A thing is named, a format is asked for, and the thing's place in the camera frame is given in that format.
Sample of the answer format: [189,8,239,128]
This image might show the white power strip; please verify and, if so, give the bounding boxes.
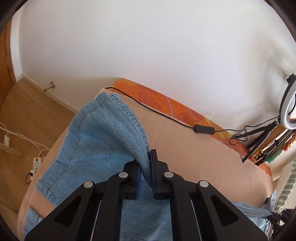
[33,157,43,174]

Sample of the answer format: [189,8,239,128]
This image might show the black mini tripod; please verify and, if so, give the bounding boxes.
[242,120,279,163]

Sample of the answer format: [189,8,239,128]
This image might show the orange floral bed cover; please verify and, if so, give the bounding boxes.
[108,79,272,177]

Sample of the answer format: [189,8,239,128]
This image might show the white ring light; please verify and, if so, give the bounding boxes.
[279,74,295,130]

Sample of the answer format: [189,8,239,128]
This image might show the metal door stopper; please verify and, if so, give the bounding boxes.
[43,81,56,92]

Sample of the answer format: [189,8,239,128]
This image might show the wooden door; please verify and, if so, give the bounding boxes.
[0,20,16,105]

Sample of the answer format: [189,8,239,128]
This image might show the grey folded tripod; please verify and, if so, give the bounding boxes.
[254,129,296,166]

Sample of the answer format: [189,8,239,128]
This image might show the light blue denim pants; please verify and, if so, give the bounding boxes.
[23,91,273,241]

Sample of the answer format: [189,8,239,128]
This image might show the black ring light cable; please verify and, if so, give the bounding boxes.
[105,87,282,145]

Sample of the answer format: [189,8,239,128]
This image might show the green striped white cushion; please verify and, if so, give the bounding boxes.
[272,159,295,213]

